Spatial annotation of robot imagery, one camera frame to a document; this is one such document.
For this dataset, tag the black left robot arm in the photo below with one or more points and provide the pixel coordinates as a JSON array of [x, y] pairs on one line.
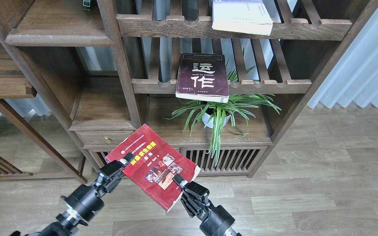
[[60, 228]]

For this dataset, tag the red paperback book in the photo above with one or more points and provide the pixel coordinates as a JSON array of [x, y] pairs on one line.
[[154, 166]]

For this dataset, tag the small dark object top shelf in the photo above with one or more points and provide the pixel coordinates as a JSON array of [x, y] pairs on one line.
[[86, 4]]

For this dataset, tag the dark maroon book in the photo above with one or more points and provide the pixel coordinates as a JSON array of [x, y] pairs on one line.
[[202, 77]]

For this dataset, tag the brass drawer knob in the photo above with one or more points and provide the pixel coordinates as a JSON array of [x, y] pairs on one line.
[[107, 140]]

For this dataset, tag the green spider plant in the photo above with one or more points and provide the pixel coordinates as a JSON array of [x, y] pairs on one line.
[[238, 104]]

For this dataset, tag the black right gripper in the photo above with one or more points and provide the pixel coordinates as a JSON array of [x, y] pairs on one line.
[[215, 220]]

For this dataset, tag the white sheer curtain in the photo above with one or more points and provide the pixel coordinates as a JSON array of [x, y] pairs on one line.
[[354, 78]]

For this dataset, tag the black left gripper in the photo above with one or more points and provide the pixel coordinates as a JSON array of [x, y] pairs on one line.
[[86, 201]]

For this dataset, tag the white book top shelf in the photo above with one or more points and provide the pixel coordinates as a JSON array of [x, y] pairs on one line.
[[243, 16]]

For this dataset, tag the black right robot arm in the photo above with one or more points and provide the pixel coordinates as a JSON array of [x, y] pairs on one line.
[[215, 220]]

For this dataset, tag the dark wooden bookshelf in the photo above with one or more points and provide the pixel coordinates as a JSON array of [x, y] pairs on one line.
[[108, 70]]

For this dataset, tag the white plant pot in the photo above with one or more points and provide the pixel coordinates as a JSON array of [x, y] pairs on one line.
[[209, 122]]

